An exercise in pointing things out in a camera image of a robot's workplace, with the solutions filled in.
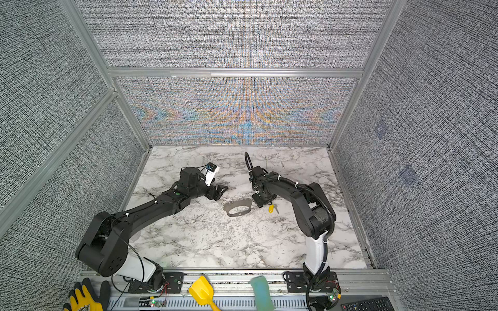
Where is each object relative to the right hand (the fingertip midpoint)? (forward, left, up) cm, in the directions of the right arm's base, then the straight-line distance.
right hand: (264, 199), depth 97 cm
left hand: (+1, +20, +13) cm, 24 cm away
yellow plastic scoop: (-39, +25, +1) cm, 46 cm away
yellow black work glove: (-41, +66, +3) cm, 78 cm away
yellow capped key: (-5, -3, 0) cm, 5 cm away
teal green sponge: (-41, +3, 0) cm, 41 cm away
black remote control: (-43, -38, +1) cm, 57 cm away
